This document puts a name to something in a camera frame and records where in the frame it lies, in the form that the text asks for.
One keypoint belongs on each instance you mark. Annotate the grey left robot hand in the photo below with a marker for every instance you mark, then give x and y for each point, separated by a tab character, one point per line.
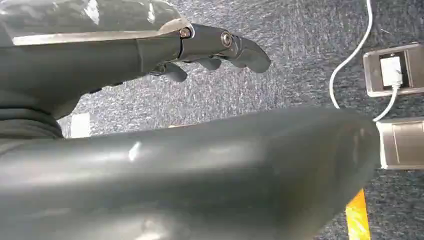
185	179

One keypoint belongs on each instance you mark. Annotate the white floor tape patch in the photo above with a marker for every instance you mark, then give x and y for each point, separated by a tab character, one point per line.
79	125

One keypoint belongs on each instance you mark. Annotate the ribbed grey left arm sleeve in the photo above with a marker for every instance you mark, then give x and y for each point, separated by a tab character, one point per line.
23	124

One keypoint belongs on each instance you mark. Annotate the yellow floor tape strip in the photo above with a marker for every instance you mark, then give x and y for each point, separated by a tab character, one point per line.
357	217

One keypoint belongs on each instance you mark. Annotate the open steel floor socket box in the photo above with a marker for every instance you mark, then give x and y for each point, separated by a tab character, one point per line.
374	71

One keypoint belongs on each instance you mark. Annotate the closed steel floor socket box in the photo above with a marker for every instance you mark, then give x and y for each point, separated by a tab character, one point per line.
402	144

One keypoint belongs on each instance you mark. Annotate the white power plug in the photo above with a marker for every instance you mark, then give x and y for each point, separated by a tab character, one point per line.
391	71

